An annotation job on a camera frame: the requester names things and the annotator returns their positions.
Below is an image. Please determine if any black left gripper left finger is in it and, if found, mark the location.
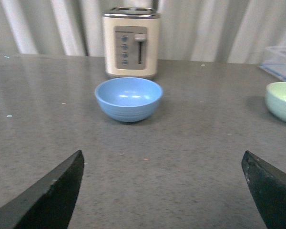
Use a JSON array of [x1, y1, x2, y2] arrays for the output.
[[0, 150, 84, 229]]

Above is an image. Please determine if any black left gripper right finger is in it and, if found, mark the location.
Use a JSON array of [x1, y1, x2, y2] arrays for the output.
[[241, 151, 286, 229]]

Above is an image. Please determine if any green bowl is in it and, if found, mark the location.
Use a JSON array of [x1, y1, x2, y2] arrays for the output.
[[265, 82, 286, 122]]

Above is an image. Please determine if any blue bowl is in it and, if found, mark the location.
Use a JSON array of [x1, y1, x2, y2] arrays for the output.
[[94, 77, 163, 123]]

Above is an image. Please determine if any clear plastic food container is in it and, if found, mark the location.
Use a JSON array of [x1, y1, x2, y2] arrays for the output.
[[259, 46, 286, 82]]

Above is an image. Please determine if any white curtain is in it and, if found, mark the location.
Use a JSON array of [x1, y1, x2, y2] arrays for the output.
[[0, 0, 286, 63]]

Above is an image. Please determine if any cream two-slot toaster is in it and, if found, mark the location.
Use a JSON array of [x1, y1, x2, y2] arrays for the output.
[[102, 7, 160, 79]]

